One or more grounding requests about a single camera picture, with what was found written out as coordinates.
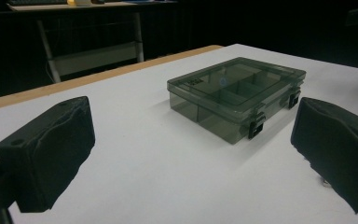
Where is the white metal desk frame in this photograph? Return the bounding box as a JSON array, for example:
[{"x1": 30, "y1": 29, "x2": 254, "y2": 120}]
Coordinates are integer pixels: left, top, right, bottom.
[{"x1": 7, "y1": 0, "x2": 179, "y2": 84}]

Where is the dark keyboard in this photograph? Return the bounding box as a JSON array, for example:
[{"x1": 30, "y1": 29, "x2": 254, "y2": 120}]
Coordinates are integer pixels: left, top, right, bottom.
[{"x1": 7, "y1": 0, "x2": 68, "y2": 7}]

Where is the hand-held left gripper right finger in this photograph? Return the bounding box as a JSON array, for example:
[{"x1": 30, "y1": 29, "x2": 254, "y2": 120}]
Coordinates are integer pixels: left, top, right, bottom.
[{"x1": 290, "y1": 96, "x2": 358, "y2": 216}]

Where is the grey transparent compartment box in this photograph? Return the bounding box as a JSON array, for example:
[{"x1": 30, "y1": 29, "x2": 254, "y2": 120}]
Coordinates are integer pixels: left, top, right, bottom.
[{"x1": 166, "y1": 56, "x2": 307, "y2": 146}]

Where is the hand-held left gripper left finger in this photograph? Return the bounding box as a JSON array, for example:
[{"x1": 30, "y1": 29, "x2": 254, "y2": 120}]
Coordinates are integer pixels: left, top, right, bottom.
[{"x1": 0, "y1": 95, "x2": 96, "y2": 214}]

